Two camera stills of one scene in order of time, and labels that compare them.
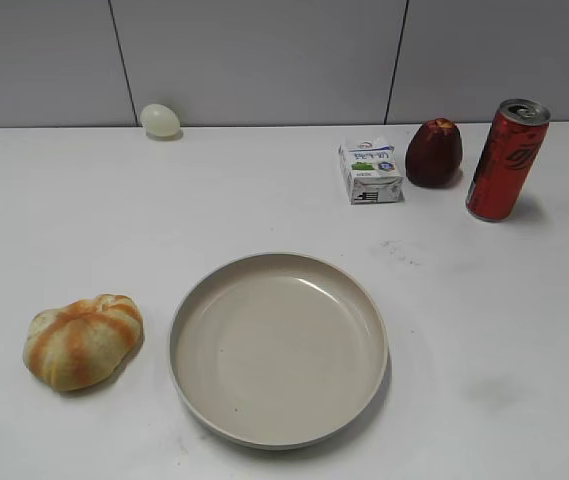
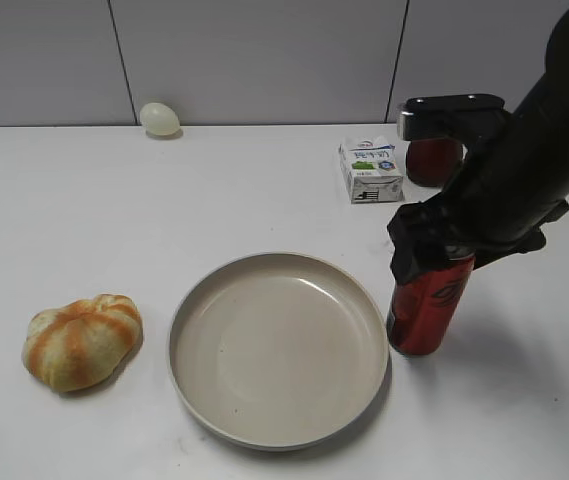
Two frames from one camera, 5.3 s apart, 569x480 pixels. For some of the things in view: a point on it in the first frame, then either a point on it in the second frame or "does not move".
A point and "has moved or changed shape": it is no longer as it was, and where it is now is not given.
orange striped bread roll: (84, 343) does not move
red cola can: (509, 153) has moved or changed shape
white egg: (159, 120) does not move
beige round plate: (276, 349) does not move
